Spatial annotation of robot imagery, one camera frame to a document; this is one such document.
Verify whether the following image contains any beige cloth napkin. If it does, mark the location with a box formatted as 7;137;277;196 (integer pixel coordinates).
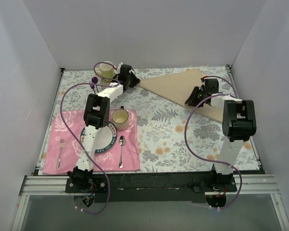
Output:
138;68;226;125

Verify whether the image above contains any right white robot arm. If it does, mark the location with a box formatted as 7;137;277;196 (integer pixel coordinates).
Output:
185;76;257;191

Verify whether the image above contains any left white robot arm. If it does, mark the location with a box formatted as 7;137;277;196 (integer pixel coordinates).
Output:
67;64;140;193

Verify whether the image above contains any yellow mug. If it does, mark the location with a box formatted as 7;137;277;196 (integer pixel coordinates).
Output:
93;61;116;82

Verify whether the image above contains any round woven coaster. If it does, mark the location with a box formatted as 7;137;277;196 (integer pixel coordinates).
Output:
101;74;118;86

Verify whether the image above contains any purple plastic spoon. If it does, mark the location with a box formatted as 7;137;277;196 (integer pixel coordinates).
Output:
92;77;99;93

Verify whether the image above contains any cream mug dark rim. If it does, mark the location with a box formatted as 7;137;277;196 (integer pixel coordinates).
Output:
111;106;130;130

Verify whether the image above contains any silver metal spoon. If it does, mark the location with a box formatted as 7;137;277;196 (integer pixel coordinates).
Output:
118;135;126;168

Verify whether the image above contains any white plate teal rim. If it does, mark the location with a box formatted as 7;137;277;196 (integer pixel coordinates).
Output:
80;121;118;154

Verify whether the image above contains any silver metal fork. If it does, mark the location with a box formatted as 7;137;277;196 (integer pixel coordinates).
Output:
56;139;65;170

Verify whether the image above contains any pink floral placemat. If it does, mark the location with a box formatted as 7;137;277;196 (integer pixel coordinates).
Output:
39;109;140;175

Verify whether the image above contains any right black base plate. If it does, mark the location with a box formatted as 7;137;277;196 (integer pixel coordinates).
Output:
188;175;237;193

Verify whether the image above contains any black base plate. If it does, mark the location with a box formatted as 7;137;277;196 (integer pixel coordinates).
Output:
65;177;108;193
188;175;237;193

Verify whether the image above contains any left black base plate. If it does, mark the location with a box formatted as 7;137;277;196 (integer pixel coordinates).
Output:
65;177;108;193

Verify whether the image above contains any aluminium frame rail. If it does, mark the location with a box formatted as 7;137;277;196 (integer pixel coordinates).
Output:
19;173;280;195

